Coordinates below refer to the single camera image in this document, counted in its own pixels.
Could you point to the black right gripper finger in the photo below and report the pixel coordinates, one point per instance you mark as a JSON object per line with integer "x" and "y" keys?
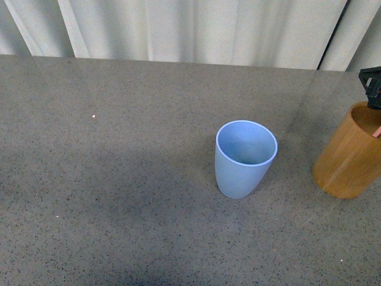
{"x": 370, "y": 80}

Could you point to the blue plastic cup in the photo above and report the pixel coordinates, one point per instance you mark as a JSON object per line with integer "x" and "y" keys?
{"x": 244, "y": 151}

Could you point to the brown bamboo holder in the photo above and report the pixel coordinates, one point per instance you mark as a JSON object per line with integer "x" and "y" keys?
{"x": 350, "y": 161}

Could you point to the white curtain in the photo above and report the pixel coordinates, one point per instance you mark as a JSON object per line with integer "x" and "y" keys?
{"x": 327, "y": 35}

